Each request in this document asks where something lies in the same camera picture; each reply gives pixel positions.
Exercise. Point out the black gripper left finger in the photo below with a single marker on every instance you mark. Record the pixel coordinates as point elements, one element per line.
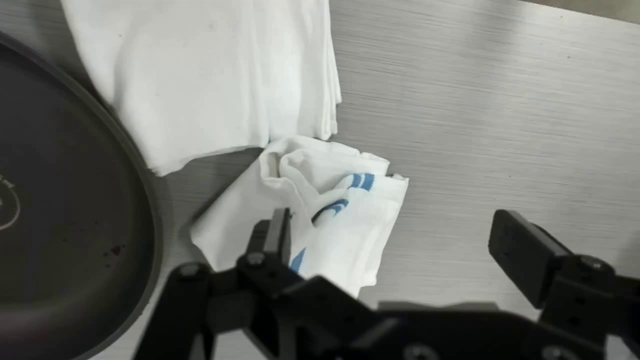
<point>281,233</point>

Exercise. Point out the dark non-stick frying pan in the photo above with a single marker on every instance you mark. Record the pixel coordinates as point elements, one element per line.
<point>67,233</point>

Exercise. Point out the folded white dish cloth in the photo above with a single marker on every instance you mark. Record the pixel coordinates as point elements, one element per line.
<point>200,66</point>

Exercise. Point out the blue-striped dish cloth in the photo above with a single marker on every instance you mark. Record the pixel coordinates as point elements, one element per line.
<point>362,222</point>

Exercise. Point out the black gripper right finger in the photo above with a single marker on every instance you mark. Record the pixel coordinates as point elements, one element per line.
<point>523,256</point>

